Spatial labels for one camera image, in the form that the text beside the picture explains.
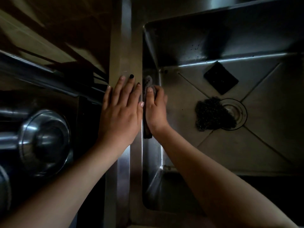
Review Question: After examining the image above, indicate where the person's left hand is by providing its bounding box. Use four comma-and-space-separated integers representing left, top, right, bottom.
96, 74, 145, 159

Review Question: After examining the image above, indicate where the person's right hand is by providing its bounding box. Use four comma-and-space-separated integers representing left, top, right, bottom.
145, 85, 170, 138

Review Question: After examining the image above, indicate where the black steel wool scourer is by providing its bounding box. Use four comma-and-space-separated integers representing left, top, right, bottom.
194, 96, 237, 132

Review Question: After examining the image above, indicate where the stainless steel double sink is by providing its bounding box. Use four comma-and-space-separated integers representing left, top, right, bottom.
102, 0, 304, 228

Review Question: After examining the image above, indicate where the black rectangular sponge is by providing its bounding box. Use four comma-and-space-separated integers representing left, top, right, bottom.
203, 61, 239, 95

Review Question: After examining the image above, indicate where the metal sink stopper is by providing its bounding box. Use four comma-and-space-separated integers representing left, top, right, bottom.
219, 98, 248, 131

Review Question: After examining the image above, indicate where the person's right forearm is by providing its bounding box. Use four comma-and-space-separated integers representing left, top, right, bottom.
153, 125, 300, 228

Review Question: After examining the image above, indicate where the small shiny metal bowl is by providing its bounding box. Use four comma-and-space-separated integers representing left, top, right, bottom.
18, 109, 73, 177

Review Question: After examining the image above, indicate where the stainless steel shelf rack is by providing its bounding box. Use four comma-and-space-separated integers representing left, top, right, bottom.
0, 0, 112, 228

